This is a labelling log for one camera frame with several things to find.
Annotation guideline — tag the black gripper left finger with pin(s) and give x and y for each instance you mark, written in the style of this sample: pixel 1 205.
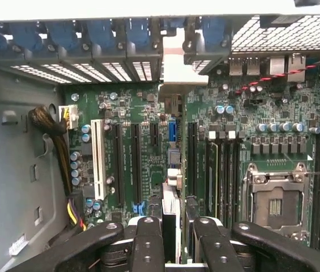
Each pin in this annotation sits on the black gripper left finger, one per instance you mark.
pixel 148 249

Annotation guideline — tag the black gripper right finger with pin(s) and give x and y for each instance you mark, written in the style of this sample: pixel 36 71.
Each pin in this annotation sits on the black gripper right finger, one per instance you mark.
pixel 216 249

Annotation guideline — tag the dark RAM stick with label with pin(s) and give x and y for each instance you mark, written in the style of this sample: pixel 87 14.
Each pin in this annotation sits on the dark RAM stick with label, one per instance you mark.
pixel 213 181

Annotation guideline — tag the black RAM slot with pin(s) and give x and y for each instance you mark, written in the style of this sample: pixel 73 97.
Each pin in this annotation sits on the black RAM slot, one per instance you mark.
pixel 236 175
pixel 229 175
pixel 222 175

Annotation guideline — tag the metal CPU socket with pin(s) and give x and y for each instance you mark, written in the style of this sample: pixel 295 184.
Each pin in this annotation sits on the metal CPU socket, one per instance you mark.
pixel 275 204

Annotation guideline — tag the white expansion slot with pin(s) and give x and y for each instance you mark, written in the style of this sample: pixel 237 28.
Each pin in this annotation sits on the white expansion slot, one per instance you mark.
pixel 98 158

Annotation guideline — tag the short black expansion slot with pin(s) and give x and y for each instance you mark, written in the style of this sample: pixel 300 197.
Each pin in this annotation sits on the short black expansion slot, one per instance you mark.
pixel 154 134

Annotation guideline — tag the blue expansion slot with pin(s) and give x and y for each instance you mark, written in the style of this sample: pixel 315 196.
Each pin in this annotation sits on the blue expansion slot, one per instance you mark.
pixel 172 131

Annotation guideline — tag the green motherboard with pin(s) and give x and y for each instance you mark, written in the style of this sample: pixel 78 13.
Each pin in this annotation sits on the green motherboard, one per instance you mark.
pixel 275 113

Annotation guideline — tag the silver USB port block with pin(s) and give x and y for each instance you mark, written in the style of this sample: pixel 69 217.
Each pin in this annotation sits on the silver USB port block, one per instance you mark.
pixel 244 68

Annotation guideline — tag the silver network port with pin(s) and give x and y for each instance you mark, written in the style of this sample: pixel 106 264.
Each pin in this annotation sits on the silver network port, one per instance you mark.
pixel 295 66

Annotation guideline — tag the black open PC case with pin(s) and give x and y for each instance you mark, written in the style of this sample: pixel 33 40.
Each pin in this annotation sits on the black open PC case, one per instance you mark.
pixel 6 85

